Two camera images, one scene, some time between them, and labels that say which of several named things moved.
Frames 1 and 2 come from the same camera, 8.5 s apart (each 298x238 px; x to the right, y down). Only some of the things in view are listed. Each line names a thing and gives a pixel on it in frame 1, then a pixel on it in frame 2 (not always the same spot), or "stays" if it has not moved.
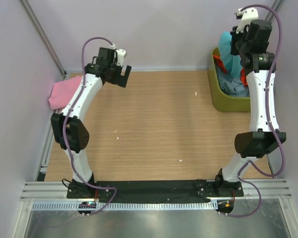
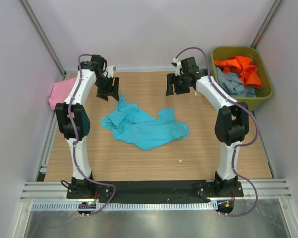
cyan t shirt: x=232 y=63 to x=130 y=124
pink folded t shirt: x=61 y=91 stays
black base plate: x=153 y=191 stays
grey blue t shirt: x=232 y=86 stays
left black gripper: x=120 y=80 to x=104 y=94
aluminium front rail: x=42 y=191 stays
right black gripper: x=234 y=35 to x=171 y=81
